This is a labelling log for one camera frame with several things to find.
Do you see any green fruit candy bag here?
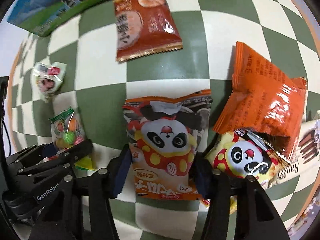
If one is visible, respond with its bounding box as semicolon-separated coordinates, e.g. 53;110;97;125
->
48;106;98;172

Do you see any yellow panda snack bag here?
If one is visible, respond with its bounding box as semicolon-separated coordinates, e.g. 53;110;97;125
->
204;128;288;215

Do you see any orange panda snack bag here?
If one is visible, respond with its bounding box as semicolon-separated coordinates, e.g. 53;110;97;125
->
122;89;212;200

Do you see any green white checkered rug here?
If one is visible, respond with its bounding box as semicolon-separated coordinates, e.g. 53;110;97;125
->
6;0;319;167

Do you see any white Franzzi cookie pack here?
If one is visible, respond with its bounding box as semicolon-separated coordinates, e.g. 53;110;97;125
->
261;119;319;190

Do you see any small white candy packet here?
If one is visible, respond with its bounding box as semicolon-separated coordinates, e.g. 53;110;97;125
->
33;62;67;103

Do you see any bright orange snack bag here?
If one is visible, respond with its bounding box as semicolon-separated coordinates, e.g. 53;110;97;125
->
213;42;307;163

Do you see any red-brown snack bag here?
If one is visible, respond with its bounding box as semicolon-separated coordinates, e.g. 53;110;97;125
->
113;0;183;62

